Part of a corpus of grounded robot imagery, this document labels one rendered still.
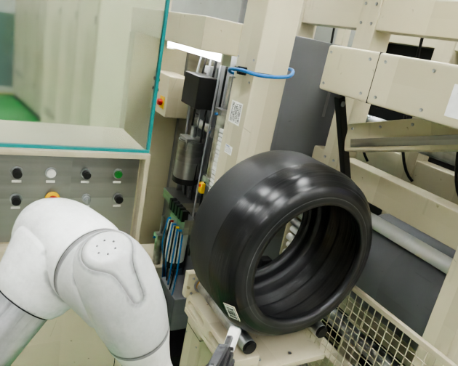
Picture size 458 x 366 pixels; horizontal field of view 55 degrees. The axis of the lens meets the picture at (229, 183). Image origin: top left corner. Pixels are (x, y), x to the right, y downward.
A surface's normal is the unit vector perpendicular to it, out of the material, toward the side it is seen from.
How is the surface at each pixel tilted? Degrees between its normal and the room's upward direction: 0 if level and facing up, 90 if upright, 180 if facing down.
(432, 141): 90
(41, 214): 38
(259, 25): 90
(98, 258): 21
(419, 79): 90
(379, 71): 90
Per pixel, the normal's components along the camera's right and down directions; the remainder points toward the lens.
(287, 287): -0.27, -0.81
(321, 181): 0.39, -0.44
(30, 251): -0.43, -0.40
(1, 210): 0.46, 0.36
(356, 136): -0.87, 0.00
